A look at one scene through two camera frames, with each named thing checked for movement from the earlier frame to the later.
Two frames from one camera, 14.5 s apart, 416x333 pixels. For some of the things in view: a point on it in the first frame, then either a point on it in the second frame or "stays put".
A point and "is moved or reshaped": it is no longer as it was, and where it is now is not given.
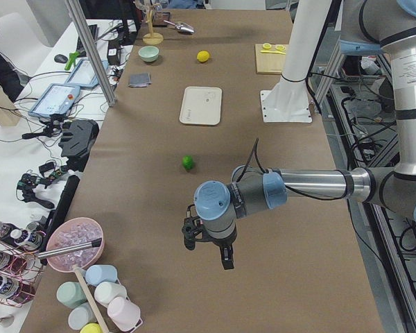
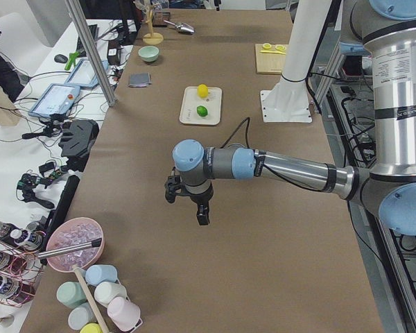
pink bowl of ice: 70,243 stays put
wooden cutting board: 270,59 stays put
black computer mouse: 59,57 stays put
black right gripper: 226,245 to 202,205
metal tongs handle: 69,248 stays put
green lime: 187,161 is moved or reshaped
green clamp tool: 72,60 stays put
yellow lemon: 202,56 to 202,90
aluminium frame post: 87,35 stays put
